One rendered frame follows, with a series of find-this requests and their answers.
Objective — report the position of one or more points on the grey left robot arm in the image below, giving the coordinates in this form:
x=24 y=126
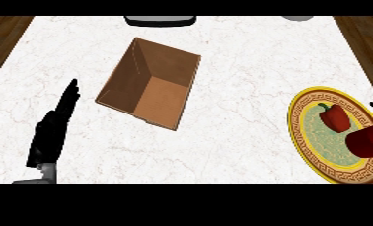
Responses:
x=45 y=174

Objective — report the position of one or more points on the yellow patterned plate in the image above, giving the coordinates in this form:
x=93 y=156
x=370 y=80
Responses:
x=326 y=137

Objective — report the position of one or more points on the red bell pepper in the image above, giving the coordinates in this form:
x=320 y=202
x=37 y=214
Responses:
x=335 y=117

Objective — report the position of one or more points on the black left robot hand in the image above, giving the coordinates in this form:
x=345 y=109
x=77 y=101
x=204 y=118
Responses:
x=50 y=131

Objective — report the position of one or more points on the black and grey appliance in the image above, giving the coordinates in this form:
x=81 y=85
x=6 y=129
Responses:
x=160 y=20

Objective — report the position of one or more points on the pale grey round object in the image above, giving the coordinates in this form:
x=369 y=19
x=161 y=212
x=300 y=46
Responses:
x=298 y=17

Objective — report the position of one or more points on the brown cardboard box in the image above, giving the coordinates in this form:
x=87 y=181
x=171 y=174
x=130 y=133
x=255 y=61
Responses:
x=151 y=85

